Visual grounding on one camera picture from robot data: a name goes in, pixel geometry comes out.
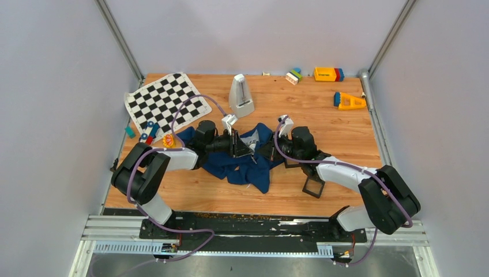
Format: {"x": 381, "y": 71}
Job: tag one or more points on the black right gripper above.
{"x": 270, "y": 152}

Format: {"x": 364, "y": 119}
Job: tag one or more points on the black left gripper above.
{"x": 237, "y": 148}

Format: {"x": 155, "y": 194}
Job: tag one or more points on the blue cartoon print shirt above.
{"x": 244, "y": 170}

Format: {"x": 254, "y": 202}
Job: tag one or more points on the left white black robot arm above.
{"x": 140, "y": 174}

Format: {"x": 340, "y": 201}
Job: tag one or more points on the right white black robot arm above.
{"x": 388, "y": 202}

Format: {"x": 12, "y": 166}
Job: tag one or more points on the white metronome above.
{"x": 240, "y": 100}

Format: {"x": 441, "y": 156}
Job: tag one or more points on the red white blue toy car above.
{"x": 149, "y": 134}

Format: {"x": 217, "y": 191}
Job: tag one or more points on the checkered chessboard mat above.
{"x": 158, "y": 101}

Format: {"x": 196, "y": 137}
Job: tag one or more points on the yellow blue toy ramp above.
{"x": 344, "y": 101}

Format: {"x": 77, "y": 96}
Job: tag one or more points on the white green blue blocks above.
{"x": 294, "y": 76}

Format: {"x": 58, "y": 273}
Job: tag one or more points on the teal small block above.
{"x": 131, "y": 134}

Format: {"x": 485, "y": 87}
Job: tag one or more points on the yellow toy block bin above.
{"x": 328, "y": 74}

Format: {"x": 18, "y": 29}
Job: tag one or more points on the grey metal pipe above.
{"x": 366, "y": 85}

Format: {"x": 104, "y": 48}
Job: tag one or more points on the black square frame near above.
{"x": 289, "y": 164}

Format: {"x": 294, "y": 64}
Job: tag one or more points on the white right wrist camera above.
{"x": 285, "y": 125}

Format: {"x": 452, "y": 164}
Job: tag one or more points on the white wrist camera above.
{"x": 285, "y": 125}
{"x": 228, "y": 121}

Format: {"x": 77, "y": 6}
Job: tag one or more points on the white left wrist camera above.
{"x": 228, "y": 121}

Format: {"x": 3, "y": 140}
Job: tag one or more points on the orange small ring toy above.
{"x": 169, "y": 141}

